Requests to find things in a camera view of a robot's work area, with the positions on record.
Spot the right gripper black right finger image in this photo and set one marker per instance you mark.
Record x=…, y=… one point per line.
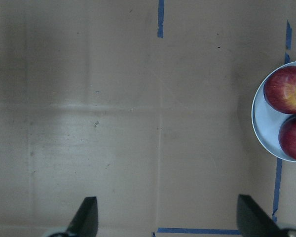
x=252, y=221

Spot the light blue plate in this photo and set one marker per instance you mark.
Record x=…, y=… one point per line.
x=266, y=123

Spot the red apple plate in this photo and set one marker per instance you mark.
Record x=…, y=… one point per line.
x=280, y=90
x=287, y=137

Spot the red apple plate top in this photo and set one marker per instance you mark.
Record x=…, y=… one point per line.
x=280, y=90

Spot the red apple plate front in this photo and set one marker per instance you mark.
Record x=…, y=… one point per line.
x=287, y=137

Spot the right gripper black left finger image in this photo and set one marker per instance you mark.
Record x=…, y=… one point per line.
x=85, y=221

